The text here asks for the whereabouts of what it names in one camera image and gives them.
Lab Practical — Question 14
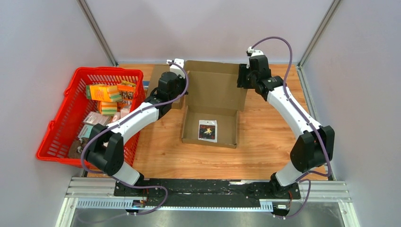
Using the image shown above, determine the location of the cardboard box stack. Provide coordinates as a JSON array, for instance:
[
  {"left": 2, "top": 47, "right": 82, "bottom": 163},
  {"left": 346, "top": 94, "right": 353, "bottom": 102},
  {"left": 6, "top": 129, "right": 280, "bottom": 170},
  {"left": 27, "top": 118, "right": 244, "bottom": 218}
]
[{"left": 181, "top": 60, "right": 247, "bottom": 148}]

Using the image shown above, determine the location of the plastic bag with printed card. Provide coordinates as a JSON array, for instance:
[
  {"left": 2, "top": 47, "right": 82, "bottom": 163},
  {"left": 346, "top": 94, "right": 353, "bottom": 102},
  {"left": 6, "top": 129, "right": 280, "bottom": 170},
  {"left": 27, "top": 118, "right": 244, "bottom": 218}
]
[{"left": 198, "top": 120, "right": 218, "bottom": 143}]

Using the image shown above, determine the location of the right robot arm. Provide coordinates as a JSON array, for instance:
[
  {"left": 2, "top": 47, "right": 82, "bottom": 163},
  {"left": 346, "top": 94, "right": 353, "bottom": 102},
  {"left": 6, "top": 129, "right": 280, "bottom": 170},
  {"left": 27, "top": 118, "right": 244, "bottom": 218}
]
[{"left": 237, "top": 55, "right": 335, "bottom": 198}]

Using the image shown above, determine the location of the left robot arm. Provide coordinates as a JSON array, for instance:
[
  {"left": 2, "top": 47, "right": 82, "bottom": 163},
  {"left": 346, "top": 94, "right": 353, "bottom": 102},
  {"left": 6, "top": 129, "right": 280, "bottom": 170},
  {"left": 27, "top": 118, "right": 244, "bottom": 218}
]
[{"left": 81, "top": 71, "right": 189, "bottom": 196}]

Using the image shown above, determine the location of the orange snack packet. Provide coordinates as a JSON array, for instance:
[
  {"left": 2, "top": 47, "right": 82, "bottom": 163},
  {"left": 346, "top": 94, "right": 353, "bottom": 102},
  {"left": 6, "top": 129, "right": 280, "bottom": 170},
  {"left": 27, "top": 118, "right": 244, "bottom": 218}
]
[{"left": 117, "top": 80, "right": 136, "bottom": 101}]

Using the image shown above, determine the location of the orange sponge pack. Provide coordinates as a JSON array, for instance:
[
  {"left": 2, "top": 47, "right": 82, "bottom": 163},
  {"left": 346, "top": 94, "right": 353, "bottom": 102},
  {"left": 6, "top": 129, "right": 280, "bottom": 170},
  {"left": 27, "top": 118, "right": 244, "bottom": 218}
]
[{"left": 86, "top": 84, "right": 122, "bottom": 102}]

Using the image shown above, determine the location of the pink packaged item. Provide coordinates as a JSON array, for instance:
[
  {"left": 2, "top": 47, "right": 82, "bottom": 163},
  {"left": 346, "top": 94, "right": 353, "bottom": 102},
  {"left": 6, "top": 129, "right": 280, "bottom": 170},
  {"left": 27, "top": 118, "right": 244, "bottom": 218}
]
[{"left": 83, "top": 112, "right": 111, "bottom": 126}]

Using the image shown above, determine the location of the teal packaged item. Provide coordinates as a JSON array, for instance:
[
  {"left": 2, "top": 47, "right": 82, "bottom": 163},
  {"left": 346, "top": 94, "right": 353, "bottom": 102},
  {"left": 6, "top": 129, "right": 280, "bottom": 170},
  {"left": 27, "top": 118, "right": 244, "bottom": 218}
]
[{"left": 78, "top": 124, "right": 94, "bottom": 139}]

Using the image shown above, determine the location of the red plastic shopping basket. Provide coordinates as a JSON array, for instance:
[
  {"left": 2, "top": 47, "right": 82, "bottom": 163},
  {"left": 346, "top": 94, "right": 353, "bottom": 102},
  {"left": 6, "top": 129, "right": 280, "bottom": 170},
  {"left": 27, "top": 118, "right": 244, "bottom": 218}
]
[{"left": 36, "top": 67, "right": 145, "bottom": 168}]

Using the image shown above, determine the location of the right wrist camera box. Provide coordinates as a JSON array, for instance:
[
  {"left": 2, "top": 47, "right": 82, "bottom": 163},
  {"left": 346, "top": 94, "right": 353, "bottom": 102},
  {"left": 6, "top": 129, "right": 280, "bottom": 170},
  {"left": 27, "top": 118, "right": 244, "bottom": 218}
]
[{"left": 246, "top": 47, "right": 267, "bottom": 69}]

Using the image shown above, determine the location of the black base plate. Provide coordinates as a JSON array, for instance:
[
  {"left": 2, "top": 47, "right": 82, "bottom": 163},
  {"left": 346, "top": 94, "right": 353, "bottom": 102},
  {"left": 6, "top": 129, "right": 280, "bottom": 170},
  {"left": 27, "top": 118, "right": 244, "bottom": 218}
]
[{"left": 114, "top": 178, "right": 301, "bottom": 208}]

